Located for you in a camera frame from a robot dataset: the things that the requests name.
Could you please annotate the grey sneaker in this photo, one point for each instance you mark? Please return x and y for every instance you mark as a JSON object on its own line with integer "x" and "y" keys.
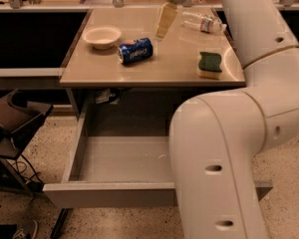
{"x": 27, "y": 231}

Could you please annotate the clear plastic water bottle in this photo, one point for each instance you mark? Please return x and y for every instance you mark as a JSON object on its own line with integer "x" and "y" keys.
{"x": 201, "y": 22}

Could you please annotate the blue pepsi can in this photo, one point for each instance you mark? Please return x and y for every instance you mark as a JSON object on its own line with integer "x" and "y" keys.
{"x": 135, "y": 51}

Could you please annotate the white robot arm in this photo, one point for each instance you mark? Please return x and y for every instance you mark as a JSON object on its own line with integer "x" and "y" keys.
{"x": 213, "y": 137}

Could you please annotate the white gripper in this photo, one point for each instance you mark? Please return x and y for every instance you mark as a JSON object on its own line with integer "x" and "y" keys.
{"x": 167, "y": 14}

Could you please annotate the white bowl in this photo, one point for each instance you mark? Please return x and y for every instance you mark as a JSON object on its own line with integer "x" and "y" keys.
{"x": 102, "y": 37}

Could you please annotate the white tag under table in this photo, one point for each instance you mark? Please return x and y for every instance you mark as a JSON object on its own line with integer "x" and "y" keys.
{"x": 102, "y": 96}

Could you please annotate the green and yellow sponge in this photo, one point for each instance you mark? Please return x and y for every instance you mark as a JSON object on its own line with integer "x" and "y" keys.
{"x": 209, "y": 65}

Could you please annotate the open grey top drawer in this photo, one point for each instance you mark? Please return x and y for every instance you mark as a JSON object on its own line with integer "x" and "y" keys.
{"x": 162, "y": 150}

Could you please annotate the dark chair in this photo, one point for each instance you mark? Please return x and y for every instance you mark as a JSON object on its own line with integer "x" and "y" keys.
{"x": 19, "y": 121}

